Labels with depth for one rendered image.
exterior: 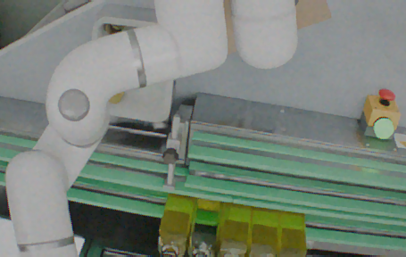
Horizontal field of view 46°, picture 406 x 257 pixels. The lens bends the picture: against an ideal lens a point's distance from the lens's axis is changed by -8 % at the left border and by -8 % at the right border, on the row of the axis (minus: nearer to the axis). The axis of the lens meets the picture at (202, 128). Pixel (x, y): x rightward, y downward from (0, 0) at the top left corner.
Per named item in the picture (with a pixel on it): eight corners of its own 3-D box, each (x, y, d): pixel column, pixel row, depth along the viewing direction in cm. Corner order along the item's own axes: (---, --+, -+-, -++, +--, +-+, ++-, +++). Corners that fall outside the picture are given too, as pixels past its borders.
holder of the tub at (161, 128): (102, 111, 121) (93, 128, 115) (106, 3, 107) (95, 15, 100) (172, 123, 121) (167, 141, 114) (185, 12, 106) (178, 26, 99)
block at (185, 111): (173, 139, 115) (168, 157, 110) (178, 103, 110) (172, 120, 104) (189, 142, 115) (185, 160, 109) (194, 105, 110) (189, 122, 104)
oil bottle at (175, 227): (171, 190, 115) (154, 258, 97) (173, 169, 112) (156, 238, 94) (196, 194, 115) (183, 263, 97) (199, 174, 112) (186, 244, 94)
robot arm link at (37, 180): (128, 229, 65) (128, 221, 80) (102, 70, 67) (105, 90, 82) (10, 246, 63) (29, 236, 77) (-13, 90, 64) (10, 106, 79)
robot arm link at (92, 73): (130, 43, 79) (43, 65, 77) (132, 15, 66) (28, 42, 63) (152, 128, 78) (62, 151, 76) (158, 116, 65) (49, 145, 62)
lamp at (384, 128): (370, 132, 107) (372, 139, 105) (376, 114, 105) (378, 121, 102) (389, 135, 107) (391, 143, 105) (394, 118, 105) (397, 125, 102)
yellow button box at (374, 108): (359, 118, 114) (363, 136, 108) (368, 90, 110) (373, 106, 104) (386, 123, 114) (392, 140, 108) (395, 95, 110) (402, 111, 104)
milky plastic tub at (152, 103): (101, 93, 118) (90, 111, 111) (104, 3, 106) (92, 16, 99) (174, 104, 118) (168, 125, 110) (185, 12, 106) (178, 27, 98)
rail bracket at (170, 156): (168, 164, 110) (157, 202, 100) (175, 95, 101) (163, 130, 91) (182, 167, 110) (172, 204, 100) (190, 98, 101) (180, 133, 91)
